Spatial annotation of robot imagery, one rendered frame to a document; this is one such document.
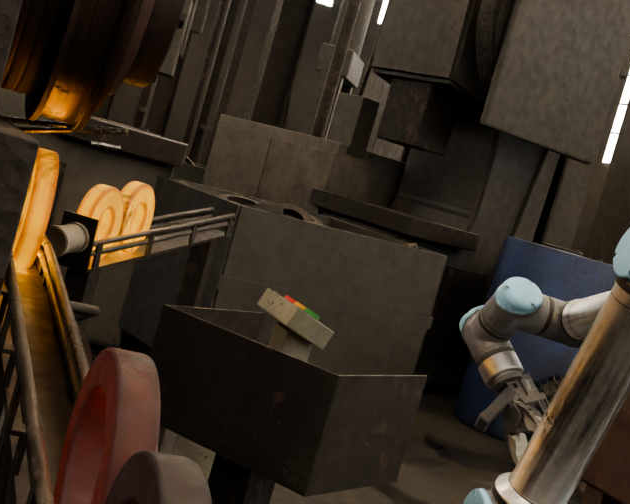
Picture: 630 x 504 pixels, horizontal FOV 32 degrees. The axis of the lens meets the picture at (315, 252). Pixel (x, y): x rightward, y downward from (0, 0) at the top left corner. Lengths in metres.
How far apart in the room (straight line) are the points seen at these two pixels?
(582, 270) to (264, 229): 1.63
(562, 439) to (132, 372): 1.26
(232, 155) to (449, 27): 1.63
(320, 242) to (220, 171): 2.38
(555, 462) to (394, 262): 2.34
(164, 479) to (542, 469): 1.41
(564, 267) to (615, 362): 2.99
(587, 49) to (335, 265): 1.96
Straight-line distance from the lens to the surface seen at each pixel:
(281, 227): 3.91
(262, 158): 6.04
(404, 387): 1.30
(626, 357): 1.92
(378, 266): 4.20
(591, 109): 5.55
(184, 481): 0.66
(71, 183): 4.39
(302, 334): 2.47
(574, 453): 1.99
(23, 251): 1.67
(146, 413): 0.79
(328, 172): 5.60
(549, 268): 4.90
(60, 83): 1.57
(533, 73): 5.17
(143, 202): 2.36
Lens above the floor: 0.92
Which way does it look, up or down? 4 degrees down
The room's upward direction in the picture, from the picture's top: 16 degrees clockwise
